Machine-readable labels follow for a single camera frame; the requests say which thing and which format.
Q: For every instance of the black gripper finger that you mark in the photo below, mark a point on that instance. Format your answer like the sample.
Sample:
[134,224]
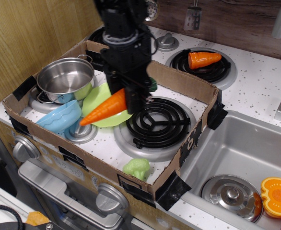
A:
[136,97]

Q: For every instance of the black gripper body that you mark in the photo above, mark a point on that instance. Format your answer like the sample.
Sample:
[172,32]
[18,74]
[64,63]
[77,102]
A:
[126,62]

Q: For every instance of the orange toy carrot green top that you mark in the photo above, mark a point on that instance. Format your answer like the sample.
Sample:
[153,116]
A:
[111,106]

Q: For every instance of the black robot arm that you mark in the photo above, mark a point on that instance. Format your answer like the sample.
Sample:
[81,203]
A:
[123,18]

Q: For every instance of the light green plastic plate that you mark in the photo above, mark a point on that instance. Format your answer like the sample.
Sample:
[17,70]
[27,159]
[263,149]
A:
[98,95]

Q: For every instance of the orange toy carrot piece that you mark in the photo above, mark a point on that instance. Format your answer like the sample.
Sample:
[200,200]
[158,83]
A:
[198,60]

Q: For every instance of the back left black burner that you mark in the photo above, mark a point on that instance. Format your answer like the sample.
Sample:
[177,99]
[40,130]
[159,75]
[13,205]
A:
[97,36]

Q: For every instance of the black burner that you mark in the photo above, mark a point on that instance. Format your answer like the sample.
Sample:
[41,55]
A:
[222,74]
[97,36]
[157,131]

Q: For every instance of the front right black burner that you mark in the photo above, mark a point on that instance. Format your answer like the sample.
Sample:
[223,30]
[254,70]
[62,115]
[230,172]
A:
[157,131]

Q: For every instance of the silver back stove knob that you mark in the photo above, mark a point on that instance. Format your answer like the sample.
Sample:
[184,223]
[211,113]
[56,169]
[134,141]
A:
[166,43]

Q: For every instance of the silver stove knob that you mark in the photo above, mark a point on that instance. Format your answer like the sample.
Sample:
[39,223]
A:
[166,43]
[78,134]

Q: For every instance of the hanging silver strainer ladle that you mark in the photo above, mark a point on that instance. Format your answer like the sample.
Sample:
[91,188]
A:
[152,10]

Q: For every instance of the small steel pot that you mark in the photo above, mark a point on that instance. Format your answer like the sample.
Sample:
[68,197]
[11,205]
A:
[66,79]

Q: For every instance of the silver middle stove knob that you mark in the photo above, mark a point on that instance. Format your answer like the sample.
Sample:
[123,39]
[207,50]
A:
[78,134]

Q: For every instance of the green toy broccoli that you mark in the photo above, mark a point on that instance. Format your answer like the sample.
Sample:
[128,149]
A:
[137,168]

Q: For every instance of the light blue plastic bowl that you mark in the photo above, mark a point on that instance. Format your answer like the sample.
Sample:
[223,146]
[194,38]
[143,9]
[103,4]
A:
[61,118]

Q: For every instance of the hanging silver spatula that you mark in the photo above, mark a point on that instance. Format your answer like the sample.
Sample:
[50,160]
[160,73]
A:
[193,17]

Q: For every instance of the back right black burner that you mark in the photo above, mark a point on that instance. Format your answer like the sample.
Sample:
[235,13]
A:
[222,74]

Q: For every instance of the cardboard fence with black tape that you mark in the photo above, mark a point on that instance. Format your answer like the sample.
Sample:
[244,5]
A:
[106,159]

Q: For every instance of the silver right oven knob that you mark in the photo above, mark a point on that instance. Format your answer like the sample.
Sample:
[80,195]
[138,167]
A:
[110,200]

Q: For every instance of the silver oven knob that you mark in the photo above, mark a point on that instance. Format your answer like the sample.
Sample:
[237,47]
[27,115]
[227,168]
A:
[24,149]
[110,200]

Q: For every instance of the silver sink basin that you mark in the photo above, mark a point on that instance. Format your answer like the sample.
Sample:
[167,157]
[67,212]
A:
[240,146]

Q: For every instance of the silver left oven knob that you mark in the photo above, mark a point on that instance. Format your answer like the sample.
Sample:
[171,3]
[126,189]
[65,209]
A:
[24,149]

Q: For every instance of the steel pot lid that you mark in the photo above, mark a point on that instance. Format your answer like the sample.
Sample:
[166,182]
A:
[234,194]

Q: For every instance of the orange object bottom left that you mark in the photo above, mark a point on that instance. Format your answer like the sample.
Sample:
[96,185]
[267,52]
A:
[36,218]

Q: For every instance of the orange toy fruit half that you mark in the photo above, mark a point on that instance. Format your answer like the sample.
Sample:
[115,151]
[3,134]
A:
[271,196]

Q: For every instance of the silver oven door handle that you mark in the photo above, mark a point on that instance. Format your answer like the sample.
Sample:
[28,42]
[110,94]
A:
[74,207]

